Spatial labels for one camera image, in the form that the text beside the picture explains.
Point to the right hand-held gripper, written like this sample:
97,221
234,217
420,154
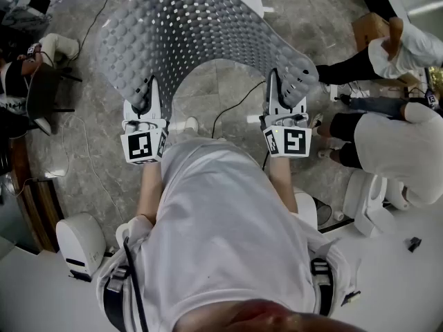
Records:
289,140

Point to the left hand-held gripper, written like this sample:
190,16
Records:
140,144

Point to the grey bubbled bath mat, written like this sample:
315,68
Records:
194,29

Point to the person's left forearm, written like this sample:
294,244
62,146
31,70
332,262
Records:
150,189

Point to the person's right forearm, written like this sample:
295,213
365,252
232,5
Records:
282,182

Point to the person's white shoe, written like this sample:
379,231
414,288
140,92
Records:
191,124

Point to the black chair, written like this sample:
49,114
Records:
45,92

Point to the brown cardboard box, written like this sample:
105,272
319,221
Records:
368,29

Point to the white cylindrical bin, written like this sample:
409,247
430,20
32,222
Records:
306,207

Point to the black mesh basket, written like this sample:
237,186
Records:
323,212

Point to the person's white shirt torso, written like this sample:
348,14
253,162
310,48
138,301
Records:
225,227

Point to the dark wooden cabinet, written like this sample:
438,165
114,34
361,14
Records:
34,199

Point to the white rounded appliance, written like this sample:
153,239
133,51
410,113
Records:
81,244

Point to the small black device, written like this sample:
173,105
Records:
414,244

